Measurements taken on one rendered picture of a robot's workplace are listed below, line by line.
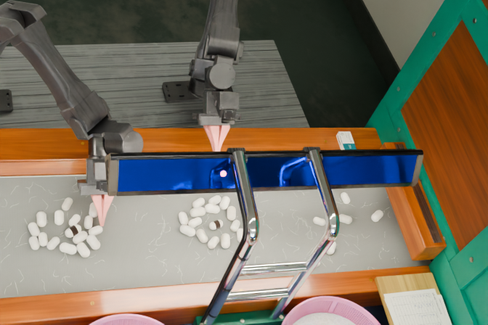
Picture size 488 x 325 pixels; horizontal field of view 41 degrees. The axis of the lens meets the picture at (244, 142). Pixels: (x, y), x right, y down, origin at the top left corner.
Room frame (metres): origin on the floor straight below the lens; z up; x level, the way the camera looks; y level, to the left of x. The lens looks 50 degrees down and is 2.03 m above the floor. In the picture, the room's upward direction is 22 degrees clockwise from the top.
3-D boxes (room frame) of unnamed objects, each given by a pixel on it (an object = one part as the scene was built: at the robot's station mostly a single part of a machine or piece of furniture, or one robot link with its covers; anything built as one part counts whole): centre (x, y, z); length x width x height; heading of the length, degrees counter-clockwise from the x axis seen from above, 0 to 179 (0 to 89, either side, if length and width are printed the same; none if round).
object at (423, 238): (1.04, -0.43, 0.83); 0.30 x 0.06 x 0.07; 29
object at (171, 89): (1.25, 0.17, 0.71); 0.20 x 0.07 x 0.08; 124
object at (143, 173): (0.78, -0.07, 1.08); 0.62 x 0.08 x 0.07; 119
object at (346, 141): (1.18, -0.25, 0.77); 0.06 x 0.04 x 0.02; 29
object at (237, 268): (0.70, -0.10, 0.90); 0.20 x 0.19 x 0.45; 119
